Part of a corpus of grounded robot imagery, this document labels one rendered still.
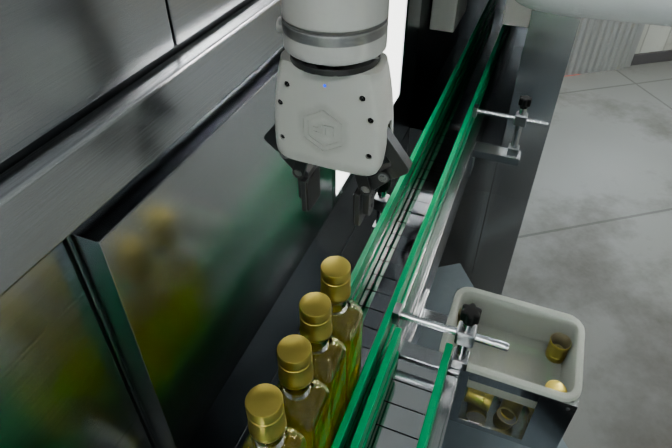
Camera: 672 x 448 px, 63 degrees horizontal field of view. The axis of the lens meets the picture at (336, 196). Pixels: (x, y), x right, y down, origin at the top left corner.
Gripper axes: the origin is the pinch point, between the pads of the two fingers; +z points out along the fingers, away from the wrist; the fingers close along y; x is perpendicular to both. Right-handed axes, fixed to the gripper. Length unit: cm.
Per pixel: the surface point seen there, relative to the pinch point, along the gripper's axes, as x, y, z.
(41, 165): -19.6, -12.9, -13.4
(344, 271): -0.5, 1.2, 9.9
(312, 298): -5.4, -0.5, 9.9
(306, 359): -12.2, 2.0, 10.1
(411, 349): 12.3, 7.5, 37.7
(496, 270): 97, 18, 99
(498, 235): 97, 15, 84
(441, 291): 53, 6, 68
